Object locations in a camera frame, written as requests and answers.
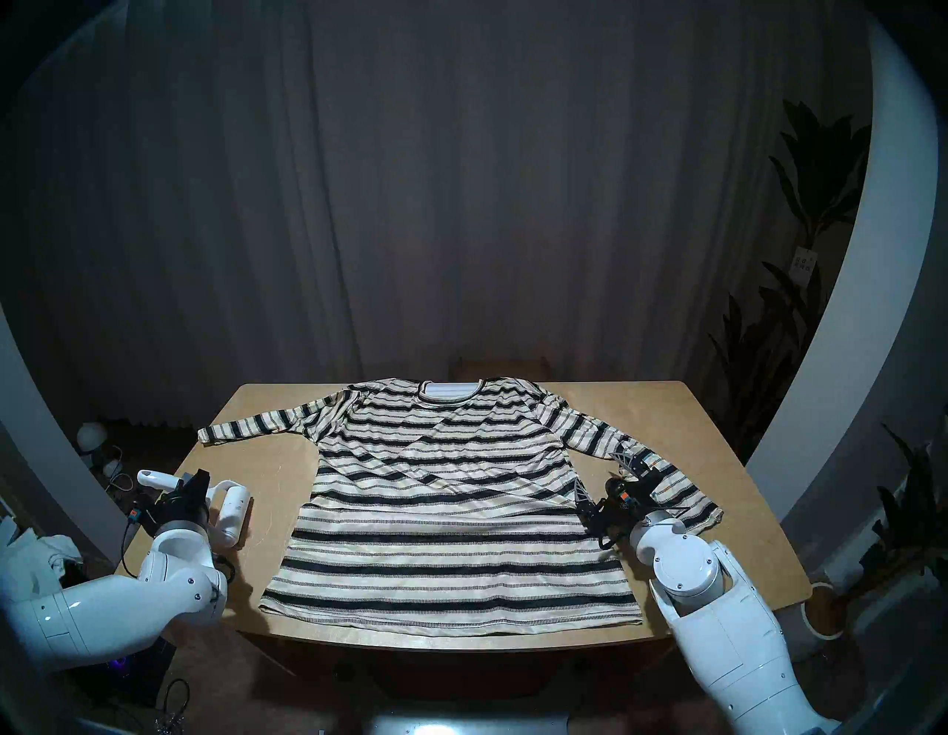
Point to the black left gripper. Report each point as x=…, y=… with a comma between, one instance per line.
x=181, y=513

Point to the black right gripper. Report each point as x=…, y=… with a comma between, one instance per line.
x=611, y=519

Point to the white lint roller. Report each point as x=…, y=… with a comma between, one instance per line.
x=233, y=515

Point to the cream black striped long-sleeve top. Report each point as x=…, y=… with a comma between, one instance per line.
x=459, y=474

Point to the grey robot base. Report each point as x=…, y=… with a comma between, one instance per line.
x=470, y=726

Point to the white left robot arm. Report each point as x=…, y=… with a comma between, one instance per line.
x=89, y=607

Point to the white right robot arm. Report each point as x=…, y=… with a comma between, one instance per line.
x=711, y=593

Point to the small white round device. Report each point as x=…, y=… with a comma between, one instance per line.
x=111, y=468

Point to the white mushroom lamp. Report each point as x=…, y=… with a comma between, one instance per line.
x=92, y=436

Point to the white curved arch pillar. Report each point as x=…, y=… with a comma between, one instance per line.
x=41, y=459
x=859, y=356

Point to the white crumpled cloth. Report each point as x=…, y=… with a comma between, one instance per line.
x=33, y=552

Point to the black computer with RGB fans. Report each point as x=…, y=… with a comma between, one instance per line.
x=141, y=678

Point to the white plant pot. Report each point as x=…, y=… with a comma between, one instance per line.
x=822, y=622

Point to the white plant tag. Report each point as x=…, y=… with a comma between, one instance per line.
x=803, y=261

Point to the small dark potted plant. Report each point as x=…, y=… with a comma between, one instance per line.
x=911, y=519

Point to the grey pleated curtain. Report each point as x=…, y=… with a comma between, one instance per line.
x=444, y=185

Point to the tall dark leafy plant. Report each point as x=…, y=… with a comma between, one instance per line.
x=818, y=178

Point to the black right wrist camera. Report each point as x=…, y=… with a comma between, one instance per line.
x=618, y=490

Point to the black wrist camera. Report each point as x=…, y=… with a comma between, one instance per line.
x=142, y=516
x=618, y=490

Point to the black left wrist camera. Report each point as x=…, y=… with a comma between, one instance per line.
x=142, y=516

